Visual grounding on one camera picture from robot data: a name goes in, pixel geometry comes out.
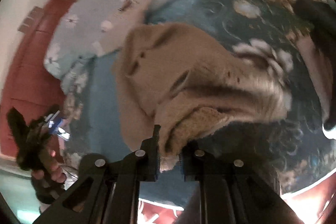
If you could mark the red wooden headboard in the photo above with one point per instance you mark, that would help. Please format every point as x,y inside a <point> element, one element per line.
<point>28,86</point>

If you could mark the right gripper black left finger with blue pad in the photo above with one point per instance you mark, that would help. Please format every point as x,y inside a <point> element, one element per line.
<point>108,193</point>

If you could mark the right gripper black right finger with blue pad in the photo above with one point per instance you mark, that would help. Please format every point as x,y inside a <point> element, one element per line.
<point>229,191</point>

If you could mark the person's left hand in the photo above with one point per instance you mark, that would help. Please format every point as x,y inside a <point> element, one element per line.
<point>51,166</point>

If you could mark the pink garment under sweater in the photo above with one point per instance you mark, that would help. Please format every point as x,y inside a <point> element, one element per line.
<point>119,23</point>

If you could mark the grey wall switch panel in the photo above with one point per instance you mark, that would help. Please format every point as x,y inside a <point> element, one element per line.
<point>33,17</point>

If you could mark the tan knitted sweater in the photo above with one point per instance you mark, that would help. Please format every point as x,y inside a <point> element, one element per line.
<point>179,77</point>

